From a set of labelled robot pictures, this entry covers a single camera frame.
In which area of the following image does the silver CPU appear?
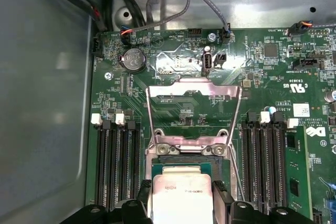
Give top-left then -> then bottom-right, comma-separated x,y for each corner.
148,163 -> 220,224

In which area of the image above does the silver metal drive cage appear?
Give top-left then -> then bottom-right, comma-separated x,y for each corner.
112,0 -> 336,32

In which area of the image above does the thin metal locking lever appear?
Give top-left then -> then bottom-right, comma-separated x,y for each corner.
227,141 -> 249,204

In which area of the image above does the metal socket cover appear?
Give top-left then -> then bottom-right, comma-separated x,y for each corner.
145,76 -> 242,156

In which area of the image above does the green RAM stick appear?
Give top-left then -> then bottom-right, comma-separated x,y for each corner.
286,125 -> 315,221

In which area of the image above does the silver coin battery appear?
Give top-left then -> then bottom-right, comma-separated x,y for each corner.
119,47 -> 147,73

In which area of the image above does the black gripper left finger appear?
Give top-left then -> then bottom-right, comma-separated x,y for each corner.
84,179 -> 153,224

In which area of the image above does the blue expansion slot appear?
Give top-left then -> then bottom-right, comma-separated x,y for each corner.
312,195 -> 336,224

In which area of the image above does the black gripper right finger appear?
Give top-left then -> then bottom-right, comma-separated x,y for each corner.
212,181 -> 314,224

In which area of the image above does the green motherboard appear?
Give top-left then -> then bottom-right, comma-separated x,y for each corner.
90,28 -> 336,224

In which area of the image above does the internal USB port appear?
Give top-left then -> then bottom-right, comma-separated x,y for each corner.
202,52 -> 214,76

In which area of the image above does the black PC case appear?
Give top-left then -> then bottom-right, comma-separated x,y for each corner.
0,0 -> 336,224

